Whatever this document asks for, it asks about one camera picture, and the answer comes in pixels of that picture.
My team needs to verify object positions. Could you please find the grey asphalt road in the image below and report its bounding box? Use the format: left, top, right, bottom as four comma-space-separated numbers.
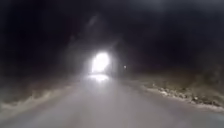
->
0, 74, 224, 128

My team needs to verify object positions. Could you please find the leaf-strewn earth verge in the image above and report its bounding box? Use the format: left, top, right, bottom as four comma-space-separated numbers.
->
124, 70, 224, 112
0, 75, 83, 118

